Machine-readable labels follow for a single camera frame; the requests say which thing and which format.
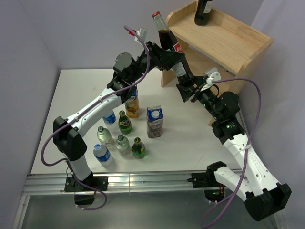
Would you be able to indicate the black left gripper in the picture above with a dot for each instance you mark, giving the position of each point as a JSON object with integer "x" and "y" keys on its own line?
{"x": 163, "y": 59}

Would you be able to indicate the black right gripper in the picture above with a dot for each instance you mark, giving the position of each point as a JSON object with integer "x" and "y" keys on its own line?
{"x": 187, "y": 92}

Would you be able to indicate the cola glass bottle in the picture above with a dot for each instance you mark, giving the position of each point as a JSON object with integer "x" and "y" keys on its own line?
{"x": 170, "y": 43}
{"x": 203, "y": 12}

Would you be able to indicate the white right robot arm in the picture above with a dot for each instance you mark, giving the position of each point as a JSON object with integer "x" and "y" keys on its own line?
{"x": 262, "y": 193}

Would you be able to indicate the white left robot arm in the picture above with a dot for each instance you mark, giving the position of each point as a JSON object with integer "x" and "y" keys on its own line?
{"x": 69, "y": 132}

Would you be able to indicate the wooden shelf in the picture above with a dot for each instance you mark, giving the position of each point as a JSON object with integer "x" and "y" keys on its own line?
{"x": 232, "y": 46}

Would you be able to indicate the purple juice carton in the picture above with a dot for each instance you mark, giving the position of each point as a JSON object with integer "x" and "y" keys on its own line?
{"x": 154, "y": 117}

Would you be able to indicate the orange juice carton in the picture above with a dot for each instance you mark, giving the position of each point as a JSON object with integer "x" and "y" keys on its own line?
{"x": 132, "y": 106}

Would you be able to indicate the green glass bottle far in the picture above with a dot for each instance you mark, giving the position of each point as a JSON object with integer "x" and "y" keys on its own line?
{"x": 124, "y": 123}

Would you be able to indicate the green glass bottle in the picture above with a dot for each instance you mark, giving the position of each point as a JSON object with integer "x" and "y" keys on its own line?
{"x": 124, "y": 123}
{"x": 138, "y": 149}

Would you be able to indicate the green glass bottle near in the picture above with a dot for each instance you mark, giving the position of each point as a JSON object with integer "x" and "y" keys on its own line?
{"x": 138, "y": 149}

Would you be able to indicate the far blue-cap water bottle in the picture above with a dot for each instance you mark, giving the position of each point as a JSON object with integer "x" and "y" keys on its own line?
{"x": 111, "y": 121}

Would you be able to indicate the blue-cap water bottle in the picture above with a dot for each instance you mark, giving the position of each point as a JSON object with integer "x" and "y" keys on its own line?
{"x": 111, "y": 121}
{"x": 103, "y": 155}

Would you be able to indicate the clear glass bottle right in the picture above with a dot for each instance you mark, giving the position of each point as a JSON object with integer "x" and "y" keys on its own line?
{"x": 123, "y": 145}

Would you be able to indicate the clear glass bottle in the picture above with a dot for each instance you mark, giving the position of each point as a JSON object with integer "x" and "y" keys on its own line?
{"x": 123, "y": 145}
{"x": 105, "y": 137}

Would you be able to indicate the clear glass bottle left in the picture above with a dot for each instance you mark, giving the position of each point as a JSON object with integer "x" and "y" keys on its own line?
{"x": 105, "y": 137}

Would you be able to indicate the near blue-cap water bottle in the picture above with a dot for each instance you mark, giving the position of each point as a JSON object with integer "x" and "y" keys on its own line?
{"x": 103, "y": 155}

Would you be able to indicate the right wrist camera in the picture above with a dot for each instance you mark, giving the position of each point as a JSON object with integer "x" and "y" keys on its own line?
{"x": 210, "y": 76}

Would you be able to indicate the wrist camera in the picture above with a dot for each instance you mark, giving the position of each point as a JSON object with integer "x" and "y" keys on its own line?
{"x": 210, "y": 76}
{"x": 142, "y": 32}

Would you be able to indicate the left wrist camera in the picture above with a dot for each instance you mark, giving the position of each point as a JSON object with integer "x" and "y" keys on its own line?
{"x": 142, "y": 32}

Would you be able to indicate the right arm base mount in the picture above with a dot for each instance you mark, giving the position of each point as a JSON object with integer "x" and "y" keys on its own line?
{"x": 213, "y": 191}

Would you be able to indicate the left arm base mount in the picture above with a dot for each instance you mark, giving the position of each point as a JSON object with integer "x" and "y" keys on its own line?
{"x": 83, "y": 195}

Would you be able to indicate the aluminium mounting rail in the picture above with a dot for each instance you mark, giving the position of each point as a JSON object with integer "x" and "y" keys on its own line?
{"x": 54, "y": 184}

